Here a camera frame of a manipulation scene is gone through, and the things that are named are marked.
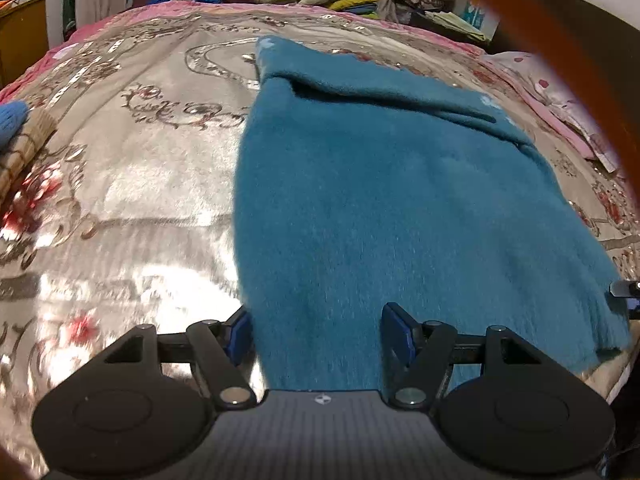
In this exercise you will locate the orange white object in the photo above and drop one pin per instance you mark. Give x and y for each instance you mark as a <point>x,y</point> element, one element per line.
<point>7,4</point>

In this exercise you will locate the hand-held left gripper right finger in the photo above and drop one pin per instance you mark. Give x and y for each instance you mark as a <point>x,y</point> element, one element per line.
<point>399,332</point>

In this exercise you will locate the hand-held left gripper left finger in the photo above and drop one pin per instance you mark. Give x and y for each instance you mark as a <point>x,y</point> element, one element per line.
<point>241,332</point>

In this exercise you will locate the yellow blue carton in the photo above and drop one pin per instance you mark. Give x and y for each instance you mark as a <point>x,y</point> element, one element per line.
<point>477,15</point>

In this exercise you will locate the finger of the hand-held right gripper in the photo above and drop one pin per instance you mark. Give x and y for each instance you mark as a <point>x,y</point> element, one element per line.
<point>625,288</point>

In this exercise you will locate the pale green folded cloths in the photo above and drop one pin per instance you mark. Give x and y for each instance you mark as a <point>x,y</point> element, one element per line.
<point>460,25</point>

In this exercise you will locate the bamboo mat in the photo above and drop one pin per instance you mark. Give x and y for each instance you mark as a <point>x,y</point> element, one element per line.
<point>25,155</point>

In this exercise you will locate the yellow wooden nightstand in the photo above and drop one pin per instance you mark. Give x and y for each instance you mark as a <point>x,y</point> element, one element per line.
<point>22,40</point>

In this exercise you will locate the shiny floral blanket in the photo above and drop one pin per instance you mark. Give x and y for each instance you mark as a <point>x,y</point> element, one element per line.
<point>125,185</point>

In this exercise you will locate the light blue cloth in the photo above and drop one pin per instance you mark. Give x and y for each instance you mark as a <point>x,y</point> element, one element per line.
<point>10,125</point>

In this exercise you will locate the pink bed sheet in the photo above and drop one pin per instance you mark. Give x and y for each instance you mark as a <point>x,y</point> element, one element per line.
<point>560,130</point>

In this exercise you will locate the teal knitted sweater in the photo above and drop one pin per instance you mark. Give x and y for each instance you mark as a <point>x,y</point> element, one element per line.
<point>375,210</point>

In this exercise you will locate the dark wooden headboard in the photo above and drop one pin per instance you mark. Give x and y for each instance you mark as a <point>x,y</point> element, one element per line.
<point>600,20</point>

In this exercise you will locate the white spotted pillow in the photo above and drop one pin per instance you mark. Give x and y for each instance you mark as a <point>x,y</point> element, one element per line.
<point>535,77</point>

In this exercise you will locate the dark green object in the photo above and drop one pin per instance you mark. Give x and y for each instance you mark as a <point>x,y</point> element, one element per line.
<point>67,17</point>

